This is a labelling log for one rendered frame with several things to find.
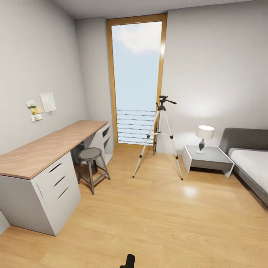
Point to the map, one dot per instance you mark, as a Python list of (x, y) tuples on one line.
[(39, 110), (48, 102)]

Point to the bed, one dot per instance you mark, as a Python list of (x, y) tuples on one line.
[(248, 149)]

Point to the desk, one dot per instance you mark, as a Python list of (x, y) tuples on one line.
[(38, 185)]

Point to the taboret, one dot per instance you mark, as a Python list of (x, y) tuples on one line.
[(88, 155)]

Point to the table lamp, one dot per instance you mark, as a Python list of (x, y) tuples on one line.
[(204, 132)]

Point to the fixed window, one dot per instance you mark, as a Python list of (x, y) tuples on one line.
[(136, 48)]

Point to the digital camera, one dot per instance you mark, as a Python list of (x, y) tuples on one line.
[(129, 262)]

